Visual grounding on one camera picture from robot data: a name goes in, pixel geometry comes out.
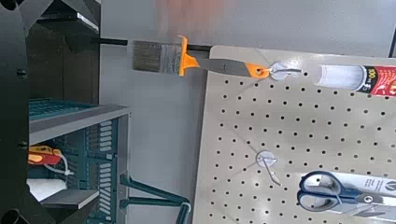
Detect red white sealant tube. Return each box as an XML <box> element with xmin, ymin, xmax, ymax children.
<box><xmin>313</xmin><ymin>63</ymin><xmax>396</xmax><ymax>98</ymax></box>

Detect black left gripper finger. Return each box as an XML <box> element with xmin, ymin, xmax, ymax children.
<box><xmin>0</xmin><ymin>188</ymin><xmax>101</xmax><ymax>224</ymax></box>
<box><xmin>18</xmin><ymin>0</ymin><xmax>101</xmax><ymax>53</ymax></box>

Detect white pegboard hook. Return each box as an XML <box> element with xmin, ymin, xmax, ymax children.
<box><xmin>255</xmin><ymin>149</ymin><xmax>283</xmax><ymax>189</ymax></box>
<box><xmin>268</xmin><ymin>61</ymin><xmax>304</xmax><ymax>82</ymax></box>

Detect blue scissors on card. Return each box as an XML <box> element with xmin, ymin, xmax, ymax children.
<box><xmin>295</xmin><ymin>169</ymin><xmax>396</xmax><ymax>223</ymax></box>

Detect beige pegboard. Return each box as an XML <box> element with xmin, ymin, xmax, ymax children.
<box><xmin>191</xmin><ymin>45</ymin><xmax>396</xmax><ymax>224</ymax></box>

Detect yellow paint brush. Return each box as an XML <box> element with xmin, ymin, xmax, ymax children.
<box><xmin>133</xmin><ymin>35</ymin><xmax>271</xmax><ymax>79</ymax></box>

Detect red yellow screwdriver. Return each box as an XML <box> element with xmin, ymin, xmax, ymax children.
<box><xmin>27</xmin><ymin>145</ymin><xmax>75</xmax><ymax>177</ymax></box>

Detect white item in crate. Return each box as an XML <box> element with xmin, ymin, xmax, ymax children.
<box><xmin>26</xmin><ymin>177</ymin><xmax>68</xmax><ymax>203</ymax></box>

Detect teal plastic crate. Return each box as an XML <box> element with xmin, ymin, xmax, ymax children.
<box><xmin>27</xmin><ymin>97</ymin><xmax>131</xmax><ymax>224</ymax></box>

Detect teal crate handle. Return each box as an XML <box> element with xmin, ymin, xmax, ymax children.
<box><xmin>119</xmin><ymin>173</ymin><xmax>191</xmax><ymax>224</ymax></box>

